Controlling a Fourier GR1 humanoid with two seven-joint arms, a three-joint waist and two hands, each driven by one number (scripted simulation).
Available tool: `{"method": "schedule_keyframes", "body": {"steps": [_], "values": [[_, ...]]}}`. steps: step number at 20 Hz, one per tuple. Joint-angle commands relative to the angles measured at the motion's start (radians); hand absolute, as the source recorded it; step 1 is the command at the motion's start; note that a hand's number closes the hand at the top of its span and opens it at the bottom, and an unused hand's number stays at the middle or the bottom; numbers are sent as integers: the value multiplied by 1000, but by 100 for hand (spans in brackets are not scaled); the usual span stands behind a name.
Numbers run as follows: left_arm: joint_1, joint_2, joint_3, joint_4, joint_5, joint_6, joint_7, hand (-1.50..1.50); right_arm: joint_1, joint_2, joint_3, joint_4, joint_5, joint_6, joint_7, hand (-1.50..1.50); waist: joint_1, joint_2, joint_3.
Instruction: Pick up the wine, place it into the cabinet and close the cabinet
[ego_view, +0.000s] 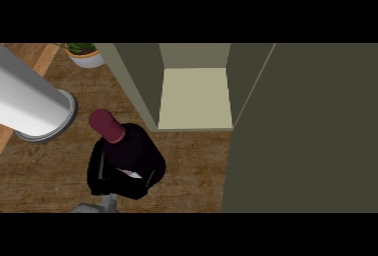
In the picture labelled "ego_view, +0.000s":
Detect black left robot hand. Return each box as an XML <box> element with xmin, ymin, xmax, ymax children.
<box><xmin>86</xmin><ymin>134</ymin><xmax>167</xmax><ymax>201</ymax></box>

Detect dark wine bottle maroon cap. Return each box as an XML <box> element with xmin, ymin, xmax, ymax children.
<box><xmin>87</xmin><ymin>108</ymin><xmax>162</xmax><ymax>180</ymax></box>

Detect olive open cabinet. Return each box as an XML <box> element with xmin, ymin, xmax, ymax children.
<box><xmin>93</xmin><ymin>42</ymin><xmax>278</xmax><ymax>133</ymax></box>

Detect dark olive cabinet door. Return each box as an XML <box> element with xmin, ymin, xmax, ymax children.
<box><xmin>220</xmin><ymin>42</ymin><xmax>378</xmax><ymax>214</ymax></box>

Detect white cylinder with grey base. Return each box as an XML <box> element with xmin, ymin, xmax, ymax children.
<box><xmin>0</xmin><ymin>44</ymin><xmax>80</xmax><ymax>144</ymax></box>

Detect green plant in white pot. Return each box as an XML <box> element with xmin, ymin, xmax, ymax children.
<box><xmin>55</xmin><ymin>42</ymin><xmax>106</xmax><ymax>69</ymax></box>

